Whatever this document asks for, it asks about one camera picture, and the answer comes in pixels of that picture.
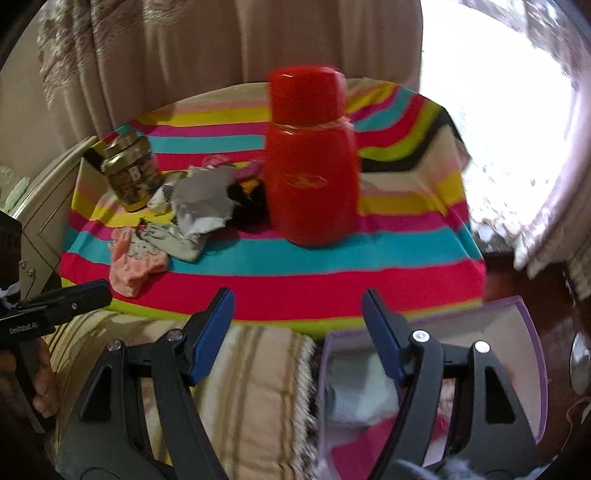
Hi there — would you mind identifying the grey white cloth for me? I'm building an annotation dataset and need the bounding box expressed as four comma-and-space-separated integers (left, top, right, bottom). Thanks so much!
170, 165, 235, 236

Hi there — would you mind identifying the striped colourful table cloth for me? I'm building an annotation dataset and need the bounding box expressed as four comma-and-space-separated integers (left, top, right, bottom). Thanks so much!
59, 78, 486, 337

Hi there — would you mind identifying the glass jar with gold lid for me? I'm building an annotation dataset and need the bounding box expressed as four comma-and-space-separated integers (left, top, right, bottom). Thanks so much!
92, 130, 163, 212

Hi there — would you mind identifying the left hand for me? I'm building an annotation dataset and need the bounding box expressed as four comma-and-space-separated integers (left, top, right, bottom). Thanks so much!
33, 339, 58, 418

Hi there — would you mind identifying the beige curtain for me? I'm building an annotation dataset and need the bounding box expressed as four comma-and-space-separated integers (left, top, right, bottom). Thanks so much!
1, 1, 424, 142

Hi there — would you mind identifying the pink fluffy cloth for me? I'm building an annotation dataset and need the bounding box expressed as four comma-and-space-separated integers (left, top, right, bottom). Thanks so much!
108, 227, 169, 298

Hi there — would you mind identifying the magenta knitted cloth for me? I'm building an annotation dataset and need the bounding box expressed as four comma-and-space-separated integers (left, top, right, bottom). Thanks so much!
233, 159, 263, 182

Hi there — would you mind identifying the black fluffy pompom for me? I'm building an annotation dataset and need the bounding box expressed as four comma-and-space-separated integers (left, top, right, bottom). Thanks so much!
226, 182, 269, 229

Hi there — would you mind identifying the pink hair scrunchie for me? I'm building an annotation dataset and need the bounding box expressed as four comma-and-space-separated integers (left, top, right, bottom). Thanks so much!
201, 155, 233, 169

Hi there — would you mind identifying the purple storage box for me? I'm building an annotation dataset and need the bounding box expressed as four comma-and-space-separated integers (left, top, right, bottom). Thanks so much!
318, 290, 548, 479

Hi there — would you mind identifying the orange yellow cloth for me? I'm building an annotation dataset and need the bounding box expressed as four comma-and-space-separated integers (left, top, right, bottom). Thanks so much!
238, 178, 263, 196

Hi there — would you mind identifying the light blue towel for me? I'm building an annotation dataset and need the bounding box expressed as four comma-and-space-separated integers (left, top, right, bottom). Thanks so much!
325, 350, 399, 427

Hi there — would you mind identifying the red plastic canister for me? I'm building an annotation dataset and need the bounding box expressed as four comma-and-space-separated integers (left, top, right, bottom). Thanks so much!
263, 65, 360, 248

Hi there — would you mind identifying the beige striped sofa cushion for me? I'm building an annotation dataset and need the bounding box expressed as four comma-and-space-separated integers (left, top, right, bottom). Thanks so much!
46, 310, 318, 479

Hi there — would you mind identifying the white cabinet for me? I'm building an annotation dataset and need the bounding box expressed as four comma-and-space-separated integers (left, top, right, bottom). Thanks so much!
10, 136, 97, 299

